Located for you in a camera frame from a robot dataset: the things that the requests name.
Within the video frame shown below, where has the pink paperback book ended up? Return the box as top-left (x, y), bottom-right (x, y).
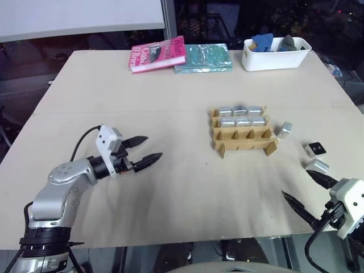
top-left (127, 36), bottom-right (187, 75)

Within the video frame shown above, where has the grey metal post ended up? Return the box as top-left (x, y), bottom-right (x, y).
top-left (161, 0), bottom-right (177, 41)

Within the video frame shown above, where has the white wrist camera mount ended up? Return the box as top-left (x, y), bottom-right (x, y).
top-left (96, 124), bottom-right (123, 179)
top-left (329, 177), bottom-right (364, 240)

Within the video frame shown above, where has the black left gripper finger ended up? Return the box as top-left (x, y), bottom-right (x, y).
top-left (133, 152), bottom-right (164, 173)
top-left (122, 135), bottom-right (150, 149)

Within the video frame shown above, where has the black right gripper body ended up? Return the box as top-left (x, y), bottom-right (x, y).
top-left (311, 200), bottom-right (346, 231)

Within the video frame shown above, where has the grey cloth lump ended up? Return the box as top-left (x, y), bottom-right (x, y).
top-left (281, 34), bottom-right (297, 52)

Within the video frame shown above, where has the teal patterned book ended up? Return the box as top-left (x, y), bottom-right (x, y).
top-left (173, 43), bottom-right (233, 74)

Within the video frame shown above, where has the white plastic bin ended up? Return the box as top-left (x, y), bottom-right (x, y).
top-left (242, 36), bottom-right (313, 72)

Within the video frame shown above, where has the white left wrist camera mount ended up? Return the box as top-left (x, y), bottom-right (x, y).
top-left (96, 124), bottom-right (123, 179)

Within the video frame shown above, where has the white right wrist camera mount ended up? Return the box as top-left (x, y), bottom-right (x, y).
top-left (329, 177), bottom-right (364, 240)

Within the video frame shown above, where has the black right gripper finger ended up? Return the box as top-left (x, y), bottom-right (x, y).
top-left (281, 191), bottom-right (317, 226)
top-left (305, 169), bottom-right (340, 189)

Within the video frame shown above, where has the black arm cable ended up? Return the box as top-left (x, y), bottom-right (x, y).
top-left (70, 125), bottom-right (102, 162)
top-left (304, 209), bottom-right (358, 273)

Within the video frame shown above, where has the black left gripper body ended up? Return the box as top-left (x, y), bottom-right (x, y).
top-left (110, 143), bottom-right (135, 175)

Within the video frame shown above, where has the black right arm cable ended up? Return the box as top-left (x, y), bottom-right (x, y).
top-left (304, 209), bottom-right (358, 273)

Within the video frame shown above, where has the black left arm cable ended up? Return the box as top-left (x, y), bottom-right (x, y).
top-left (70, 125), bottom-right (102, 162)

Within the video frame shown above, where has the cardboard divider tray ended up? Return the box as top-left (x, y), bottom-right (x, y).
top-left (209, 105), bottom-right (280, 158)

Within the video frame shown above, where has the white board panel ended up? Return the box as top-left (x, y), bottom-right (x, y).
top-left (0, 0), bottom-right (166, 44)

